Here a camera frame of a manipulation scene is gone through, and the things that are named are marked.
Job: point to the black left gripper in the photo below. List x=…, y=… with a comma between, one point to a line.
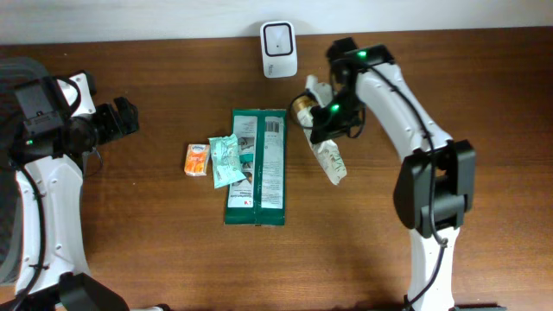
x=106, y=113

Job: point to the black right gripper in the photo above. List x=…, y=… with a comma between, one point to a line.
x=320, y=126

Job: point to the white tube with tan cap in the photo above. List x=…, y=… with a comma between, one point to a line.
x=326, y=153

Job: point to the orange tissue pack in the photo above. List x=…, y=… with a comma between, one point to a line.
x=196, y=160

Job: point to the green white package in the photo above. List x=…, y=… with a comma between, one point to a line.
x=259, y=199

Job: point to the mint green small packet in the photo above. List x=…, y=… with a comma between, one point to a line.
x=226, y=163

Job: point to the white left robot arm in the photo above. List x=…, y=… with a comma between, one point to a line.
x=60, y=129

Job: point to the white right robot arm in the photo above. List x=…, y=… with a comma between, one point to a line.
x=435, y=185

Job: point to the white barcode scanner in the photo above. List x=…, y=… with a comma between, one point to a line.
x=279, y=49

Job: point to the grey plastic mesh basket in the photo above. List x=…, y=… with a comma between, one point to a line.
x=14, y=71

